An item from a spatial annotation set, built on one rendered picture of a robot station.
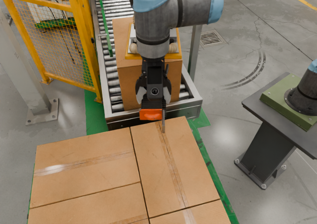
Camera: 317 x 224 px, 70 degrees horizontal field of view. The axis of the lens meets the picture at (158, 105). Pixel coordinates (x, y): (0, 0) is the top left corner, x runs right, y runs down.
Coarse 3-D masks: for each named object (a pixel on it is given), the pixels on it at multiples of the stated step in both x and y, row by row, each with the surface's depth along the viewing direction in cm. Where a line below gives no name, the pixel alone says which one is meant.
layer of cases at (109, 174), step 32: (128, 128) 153; (160, 128) 153; (64, 160) 137; (96, 160) 137; (128, 160) 137; (160, 160) 137; (192, 160) 137; (32, 192) 124; (64, 192) 124; (96, 192) 125; (128, 192) 124; (160, 192) 124; (192, 192) 124
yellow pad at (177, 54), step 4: (172, 28) 128; (176, 28) 132; (176, 32) 129; (172, 40) 118; (176, 40) 123; (176, 44) 120; (180, 48) 119; (176, 52) 116; (180, 52) 116; (168, 56) 114; (172, 56) 114; (176, 56) 114; (180, 56) 114
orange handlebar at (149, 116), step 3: (144, 114) 74; (147, 114) 73; (150, 114) 73; (153, 114) 73; (156, 114) 73; (159, 114) 74; (147, 117) 73; (150, 117) 73; (153, 117) 73; (156, 117) 73; (159, 117) 74
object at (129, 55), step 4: (132, 24) 134; (132, 28) 131; (128, 32) 129; (128, 36) 126; (128, 40) 124; (132, 40) 123; (128, 44) 121; (136, 44) 119; (128, 48) 118; (128, 52) 115; (128, 56) 114; (132, 56) 114; (136, 56) 114; (140, 56) 114
